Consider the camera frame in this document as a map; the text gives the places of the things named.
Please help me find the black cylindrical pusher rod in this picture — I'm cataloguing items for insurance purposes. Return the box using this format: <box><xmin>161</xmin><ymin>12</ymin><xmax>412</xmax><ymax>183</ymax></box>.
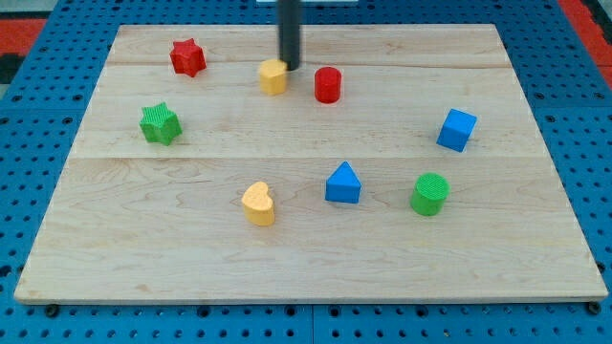
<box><xmin>277</xmin><ymin>0</ymin><xmax>301</xmax><ymax>71</ymax></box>

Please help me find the red star block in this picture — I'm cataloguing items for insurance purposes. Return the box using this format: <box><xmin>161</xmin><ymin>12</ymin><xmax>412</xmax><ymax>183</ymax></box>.
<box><xmin>169</xmin><ymin>38</ymin><xmax>207</xmax><ymax>77</ymax></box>

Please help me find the green star block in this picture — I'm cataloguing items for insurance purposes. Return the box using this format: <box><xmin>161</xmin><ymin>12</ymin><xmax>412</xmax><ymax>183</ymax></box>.
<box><xmin>139</xmin><ymin>102</ymin><xmax>183</xmax><ymax>146</ymax></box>

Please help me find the wooden board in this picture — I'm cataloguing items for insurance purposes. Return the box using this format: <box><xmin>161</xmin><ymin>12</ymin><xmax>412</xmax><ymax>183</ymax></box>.
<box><xmin>14</xmin><ymin>24</ymin><xmax>608</xmax><ymax>305</ymax></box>

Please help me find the yellow hexagon block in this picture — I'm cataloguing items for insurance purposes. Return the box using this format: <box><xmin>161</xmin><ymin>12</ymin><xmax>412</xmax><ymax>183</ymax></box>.
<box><xmin>258</xmin><ymin>59</ymin><xmax>287</xmax><ymax>96</ymax></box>

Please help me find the red cylinder block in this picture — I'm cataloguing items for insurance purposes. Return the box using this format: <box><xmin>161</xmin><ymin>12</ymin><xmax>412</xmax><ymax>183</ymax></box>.
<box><xmin>314</xmin><ymin>66</ymin><xmax>342</xmax><ymax>104</ymax></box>

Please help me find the blue triangle block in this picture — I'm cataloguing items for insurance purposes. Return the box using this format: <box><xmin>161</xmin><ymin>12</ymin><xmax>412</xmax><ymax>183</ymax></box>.
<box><xmin>324</xmin><ymin>161</ymin><xmax>361</xmax><ymax>204</ymax></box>

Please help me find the yellow heart block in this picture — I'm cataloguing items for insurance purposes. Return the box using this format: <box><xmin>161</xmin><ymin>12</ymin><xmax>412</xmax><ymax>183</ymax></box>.
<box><xmin>241</xmin><ymin>182</ymin><xmax>275</xmax><ymax>226</ymax></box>

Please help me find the blue cube block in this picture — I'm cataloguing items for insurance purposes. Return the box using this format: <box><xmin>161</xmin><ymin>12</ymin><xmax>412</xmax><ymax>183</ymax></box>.
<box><xmin>436</xmin><ymin>109</ymin><xmax>477</xmax><ymax>152</ymax></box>

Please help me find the green cylinder block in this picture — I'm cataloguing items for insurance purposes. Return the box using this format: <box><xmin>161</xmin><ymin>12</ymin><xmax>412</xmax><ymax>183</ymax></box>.
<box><xmin>409</xmin><ymin>172</ymin><xmax>450</xmax><ymax>216</ymax></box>

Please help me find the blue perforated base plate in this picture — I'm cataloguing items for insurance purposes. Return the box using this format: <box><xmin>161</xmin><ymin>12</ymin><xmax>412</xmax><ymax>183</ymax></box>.
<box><xmin>1</xmin><ymin>1</ymin><xmax>611</xmax><ymax>343</ymax></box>

